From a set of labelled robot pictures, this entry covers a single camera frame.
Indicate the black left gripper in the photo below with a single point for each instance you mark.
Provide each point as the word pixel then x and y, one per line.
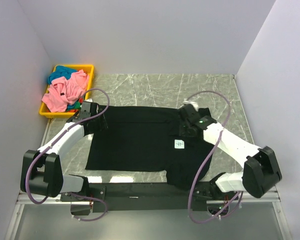
pixel 101 125

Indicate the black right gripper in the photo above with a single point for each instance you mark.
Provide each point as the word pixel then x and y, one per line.
pixel 182 131

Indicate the black t shirt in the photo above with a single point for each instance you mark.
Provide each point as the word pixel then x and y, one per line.
pixel 146 139

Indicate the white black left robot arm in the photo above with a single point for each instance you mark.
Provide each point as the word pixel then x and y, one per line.
pixel 42 172

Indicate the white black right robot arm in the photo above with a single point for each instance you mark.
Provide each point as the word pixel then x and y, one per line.
pixel 260 168

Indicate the orange red t shirt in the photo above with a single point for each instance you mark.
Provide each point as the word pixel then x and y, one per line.
pixel 73 110

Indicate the pink t shirt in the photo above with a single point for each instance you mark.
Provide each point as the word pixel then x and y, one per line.
pixel 63 92

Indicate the teal blue t shirt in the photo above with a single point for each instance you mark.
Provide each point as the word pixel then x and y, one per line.
pixel 60 71

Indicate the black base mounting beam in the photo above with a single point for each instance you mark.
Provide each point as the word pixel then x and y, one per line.
pixel 154 196

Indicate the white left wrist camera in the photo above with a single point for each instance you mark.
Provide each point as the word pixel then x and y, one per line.
pixel 88 100

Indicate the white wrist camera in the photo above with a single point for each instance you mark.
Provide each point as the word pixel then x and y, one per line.
pixel 193 103
pixel 88 100

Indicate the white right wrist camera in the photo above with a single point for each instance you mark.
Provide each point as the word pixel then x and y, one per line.
pixel 193 103

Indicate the aluminium extrusion rail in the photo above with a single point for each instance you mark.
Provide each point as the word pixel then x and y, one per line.
pixel 269 197

